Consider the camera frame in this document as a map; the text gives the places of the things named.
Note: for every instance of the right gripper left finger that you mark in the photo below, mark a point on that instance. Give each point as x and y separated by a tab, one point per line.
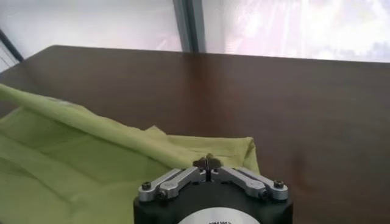
170	182

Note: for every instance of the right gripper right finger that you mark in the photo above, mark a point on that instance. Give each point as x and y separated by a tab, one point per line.
253	182

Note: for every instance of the lime green t-shirt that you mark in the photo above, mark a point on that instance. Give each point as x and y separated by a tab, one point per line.
76	158

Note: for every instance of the grey vertical window mullion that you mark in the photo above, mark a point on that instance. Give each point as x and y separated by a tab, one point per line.
190	24

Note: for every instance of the slanted dark window frame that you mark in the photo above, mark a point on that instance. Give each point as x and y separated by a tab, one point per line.
10	45

